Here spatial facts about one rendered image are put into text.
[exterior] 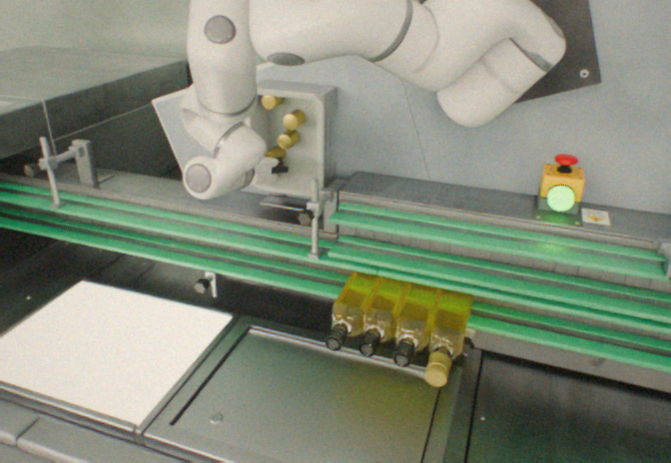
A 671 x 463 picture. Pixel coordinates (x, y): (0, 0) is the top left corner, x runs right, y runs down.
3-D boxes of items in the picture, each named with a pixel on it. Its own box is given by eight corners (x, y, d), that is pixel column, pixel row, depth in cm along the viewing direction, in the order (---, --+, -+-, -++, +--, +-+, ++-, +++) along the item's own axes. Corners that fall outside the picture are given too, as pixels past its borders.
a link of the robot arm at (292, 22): (409, -41, 63) (314, -115, 54) (415, 61, 58) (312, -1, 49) (331, 18, 73) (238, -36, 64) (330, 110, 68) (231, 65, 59)
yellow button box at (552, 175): (537, 195, 109) (536, 210, 103) (544, 159, 106) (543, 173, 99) (575, 200, 107) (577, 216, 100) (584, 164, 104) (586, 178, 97)
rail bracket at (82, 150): (101, 179, 143) (31, 215, 123) (90, 116, 135) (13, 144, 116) (117, 182, 141) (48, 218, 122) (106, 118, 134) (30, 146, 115)
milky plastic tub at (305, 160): (266, 175, 128) (249, 188, 121) (262, 79, 119) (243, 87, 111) (335, 185, 123) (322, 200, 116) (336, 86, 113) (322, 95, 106)
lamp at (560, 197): (545, 205, 102) (545, 211, 99) (549, 182, 100) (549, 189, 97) (571, 209, 100) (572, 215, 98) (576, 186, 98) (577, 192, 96)
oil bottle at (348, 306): (361, 275, 115) (327, 336, 97) (362, 252, 113) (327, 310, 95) (387, 280, 114) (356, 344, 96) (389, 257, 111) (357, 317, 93)
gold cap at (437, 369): (454, 356, 87) (450, 374, 83) (447, 372, 88) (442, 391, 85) (432, 347, 87) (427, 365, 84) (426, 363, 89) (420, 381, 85)
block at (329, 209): (332, 217, 120) (320, 231, 114) (332, 178, 116) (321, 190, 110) (346, 220, 119) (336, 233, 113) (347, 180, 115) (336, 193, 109)
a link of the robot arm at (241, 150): (216, 110, 88) (260, 147, 87) (245, 110, 98) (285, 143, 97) (170, 182, 93) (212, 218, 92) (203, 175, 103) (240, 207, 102)
